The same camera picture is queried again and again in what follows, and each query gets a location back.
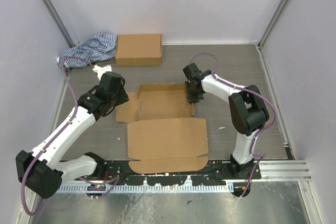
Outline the brown cardboard box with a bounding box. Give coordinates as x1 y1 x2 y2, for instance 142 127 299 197
115 83 208 171
115 34 162 67

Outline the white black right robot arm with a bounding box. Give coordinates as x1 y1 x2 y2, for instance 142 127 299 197
183 63 269 179

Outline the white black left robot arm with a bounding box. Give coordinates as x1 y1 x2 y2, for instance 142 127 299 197
15 71 129 199

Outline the closed brown cardboard box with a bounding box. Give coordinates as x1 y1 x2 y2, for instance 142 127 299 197
115 34 162 67

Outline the blue white striped cloth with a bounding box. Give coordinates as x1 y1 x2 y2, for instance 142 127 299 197
56 33 118 70

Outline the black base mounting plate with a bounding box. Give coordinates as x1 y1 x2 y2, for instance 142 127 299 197
86 159 249 186

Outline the white slotted cable duct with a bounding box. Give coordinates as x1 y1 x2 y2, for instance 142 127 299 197
57 183 234 194

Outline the aluminium front frame rail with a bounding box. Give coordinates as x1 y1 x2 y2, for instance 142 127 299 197
26 159 313 183

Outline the left aluminium corner post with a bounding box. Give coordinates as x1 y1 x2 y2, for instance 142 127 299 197
42 0 75 47

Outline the aluminium corner post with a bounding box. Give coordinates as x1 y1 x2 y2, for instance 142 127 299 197
257 0 290 50
42 0 75 47

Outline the right aluminium corner post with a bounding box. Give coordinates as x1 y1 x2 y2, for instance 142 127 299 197
257 0 290 50

